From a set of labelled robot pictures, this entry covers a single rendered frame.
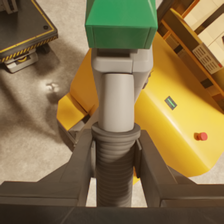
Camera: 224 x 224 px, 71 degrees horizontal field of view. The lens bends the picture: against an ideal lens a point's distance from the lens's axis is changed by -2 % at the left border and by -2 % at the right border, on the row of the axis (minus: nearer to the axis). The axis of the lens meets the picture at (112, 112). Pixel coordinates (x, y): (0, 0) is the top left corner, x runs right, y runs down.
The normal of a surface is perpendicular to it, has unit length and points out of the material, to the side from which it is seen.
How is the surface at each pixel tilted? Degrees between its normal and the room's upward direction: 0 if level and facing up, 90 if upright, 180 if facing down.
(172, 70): 0
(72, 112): 22
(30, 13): 0
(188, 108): 0
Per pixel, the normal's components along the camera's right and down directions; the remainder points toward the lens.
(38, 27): 0.29, -0.25
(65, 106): 0.00, 0.00
